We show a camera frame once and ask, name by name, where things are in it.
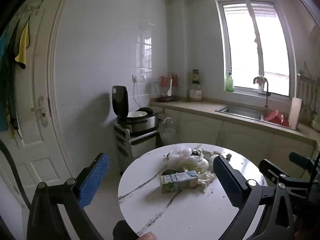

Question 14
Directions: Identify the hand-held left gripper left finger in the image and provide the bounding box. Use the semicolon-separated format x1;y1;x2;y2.
27;152;110;240

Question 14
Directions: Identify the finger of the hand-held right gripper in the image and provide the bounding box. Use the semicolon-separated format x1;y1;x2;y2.
289;151;316;172
259;159;313;198

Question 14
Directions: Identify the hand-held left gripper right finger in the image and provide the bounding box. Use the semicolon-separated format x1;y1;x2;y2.
212;155;295;240

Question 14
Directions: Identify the green white milk carton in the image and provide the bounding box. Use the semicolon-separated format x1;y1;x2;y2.
160;170;199;194

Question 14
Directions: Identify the crumpled white paper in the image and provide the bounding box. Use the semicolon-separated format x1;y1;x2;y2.
196;170;216;192

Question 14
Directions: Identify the brown paper wrapper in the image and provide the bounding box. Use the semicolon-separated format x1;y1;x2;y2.
191;148;222;159

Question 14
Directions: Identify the red basin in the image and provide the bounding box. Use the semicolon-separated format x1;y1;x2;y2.
264;109;290;127

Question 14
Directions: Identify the pale cutting board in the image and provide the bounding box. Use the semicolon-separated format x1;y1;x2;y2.
287;97;302;130

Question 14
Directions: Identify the white storage cart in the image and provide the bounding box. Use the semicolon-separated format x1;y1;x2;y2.
114;121;159;175

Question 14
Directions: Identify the crumpled clear plastic bag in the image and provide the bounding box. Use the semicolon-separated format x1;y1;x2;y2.
166;144;210;174

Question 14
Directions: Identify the steel sink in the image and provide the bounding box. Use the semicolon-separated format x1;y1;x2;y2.
214;105;269;121

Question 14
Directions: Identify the white door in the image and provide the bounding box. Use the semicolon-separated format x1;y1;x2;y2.
0;0;75;205

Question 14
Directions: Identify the metal faucet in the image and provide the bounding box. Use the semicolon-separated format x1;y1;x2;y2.
253;76;272;113

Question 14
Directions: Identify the hanging clear plastic bag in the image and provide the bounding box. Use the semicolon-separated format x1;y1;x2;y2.
158;116;179;147

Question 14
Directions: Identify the cloth on faucet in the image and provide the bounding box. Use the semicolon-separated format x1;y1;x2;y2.
253;75;268;88

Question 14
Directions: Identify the glass jar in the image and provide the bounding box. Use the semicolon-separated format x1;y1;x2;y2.
189;82;202;102

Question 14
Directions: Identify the green soap bottle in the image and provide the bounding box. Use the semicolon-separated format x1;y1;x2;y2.
224;69;235;92

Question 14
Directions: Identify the sliding window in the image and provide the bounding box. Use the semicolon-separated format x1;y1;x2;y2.
215;0;300;98

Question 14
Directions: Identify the dark hanging apron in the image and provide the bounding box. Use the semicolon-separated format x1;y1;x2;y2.
4;17;23;140

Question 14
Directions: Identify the blue hanging cloth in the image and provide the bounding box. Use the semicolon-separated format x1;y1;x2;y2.
0;34;12;133

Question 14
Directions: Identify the yellow cloth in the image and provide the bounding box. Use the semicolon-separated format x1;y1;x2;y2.
14;17;31;69

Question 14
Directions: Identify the door hook rack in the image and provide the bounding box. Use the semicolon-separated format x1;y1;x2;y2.
15;0;44;20

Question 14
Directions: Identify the wall utensil rack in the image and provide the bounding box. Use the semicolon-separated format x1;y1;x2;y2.
296;61;320;120

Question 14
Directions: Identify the thick black cable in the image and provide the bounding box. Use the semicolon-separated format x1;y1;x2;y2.
0;139;32;209

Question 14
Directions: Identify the white door handle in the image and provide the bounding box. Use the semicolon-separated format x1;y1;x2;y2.
30;95;49;128

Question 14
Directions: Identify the white power cord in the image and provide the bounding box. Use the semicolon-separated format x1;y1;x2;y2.
134;81;142;110

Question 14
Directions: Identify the wire dish rack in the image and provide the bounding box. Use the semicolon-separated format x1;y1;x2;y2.
153;72;180;102

